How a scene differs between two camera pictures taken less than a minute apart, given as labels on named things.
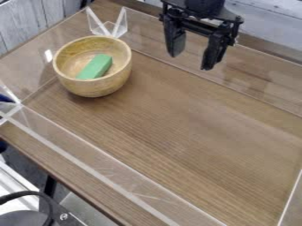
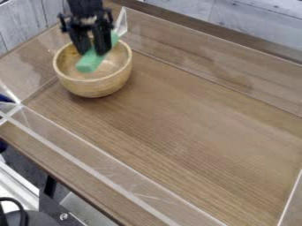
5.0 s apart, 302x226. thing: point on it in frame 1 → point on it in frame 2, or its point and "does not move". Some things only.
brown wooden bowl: (70, 56) does not move
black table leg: (49, 186) does not move
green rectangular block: (94, 67) → (90, 58)
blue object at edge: (4, 98) does not move
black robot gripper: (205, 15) → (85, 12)
